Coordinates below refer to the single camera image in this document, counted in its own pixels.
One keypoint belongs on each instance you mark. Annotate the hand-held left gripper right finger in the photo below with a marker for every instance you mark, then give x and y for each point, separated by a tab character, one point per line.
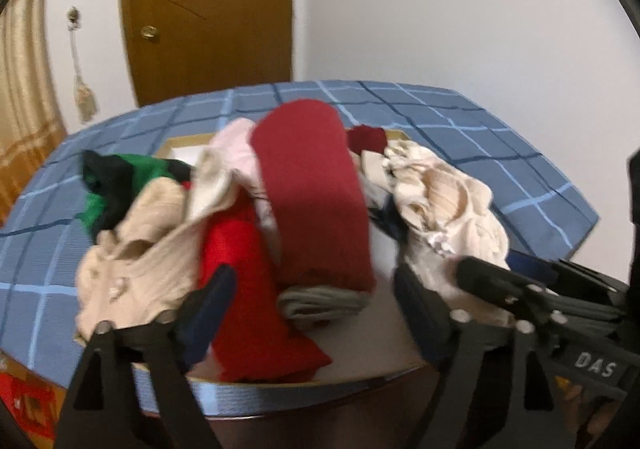
420	319

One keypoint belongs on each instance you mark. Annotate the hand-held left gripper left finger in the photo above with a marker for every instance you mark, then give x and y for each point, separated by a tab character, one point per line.
212	309

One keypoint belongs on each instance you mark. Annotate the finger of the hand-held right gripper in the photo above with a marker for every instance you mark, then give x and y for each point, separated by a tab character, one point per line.
580	281
500	286

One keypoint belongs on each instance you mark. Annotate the bright red underwear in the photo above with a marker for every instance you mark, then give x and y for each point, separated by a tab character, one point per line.
240	279

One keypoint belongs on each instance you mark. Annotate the white drawer with wooden rim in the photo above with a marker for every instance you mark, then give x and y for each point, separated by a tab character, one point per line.
360	344

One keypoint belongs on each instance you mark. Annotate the grey underwear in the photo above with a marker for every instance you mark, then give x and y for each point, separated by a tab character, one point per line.
325	306

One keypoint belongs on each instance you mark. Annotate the dark blue underwear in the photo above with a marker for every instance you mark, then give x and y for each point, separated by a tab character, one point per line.
392	224

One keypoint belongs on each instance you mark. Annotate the beige underwear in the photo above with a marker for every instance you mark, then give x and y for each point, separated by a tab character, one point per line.
140	239

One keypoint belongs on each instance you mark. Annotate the cream ribbed underwear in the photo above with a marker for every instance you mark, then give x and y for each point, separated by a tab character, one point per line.
450	199

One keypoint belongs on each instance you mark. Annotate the dark red sock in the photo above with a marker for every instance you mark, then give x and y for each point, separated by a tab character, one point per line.
310	189

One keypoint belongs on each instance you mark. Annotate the green and black underwear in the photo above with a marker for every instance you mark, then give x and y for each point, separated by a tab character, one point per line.
145	169

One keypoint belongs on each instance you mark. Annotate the pale pink underwear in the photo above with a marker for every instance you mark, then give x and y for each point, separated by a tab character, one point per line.
235	149

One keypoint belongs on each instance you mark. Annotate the small dark red underwear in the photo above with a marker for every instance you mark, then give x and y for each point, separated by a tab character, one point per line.
367	139

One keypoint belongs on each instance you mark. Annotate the blue plaid bedsheet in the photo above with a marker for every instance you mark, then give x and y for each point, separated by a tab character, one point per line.
450	114

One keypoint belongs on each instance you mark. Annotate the golden beige curtain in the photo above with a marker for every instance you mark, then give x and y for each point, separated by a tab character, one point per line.
25	104

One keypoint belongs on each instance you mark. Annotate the brass door knob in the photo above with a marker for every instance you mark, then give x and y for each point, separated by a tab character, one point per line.
149	32

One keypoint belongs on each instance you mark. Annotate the brown wooden door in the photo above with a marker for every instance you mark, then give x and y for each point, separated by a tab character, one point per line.
210	4

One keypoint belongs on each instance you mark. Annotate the metal wall hook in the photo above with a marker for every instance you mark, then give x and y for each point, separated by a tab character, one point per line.
74	15

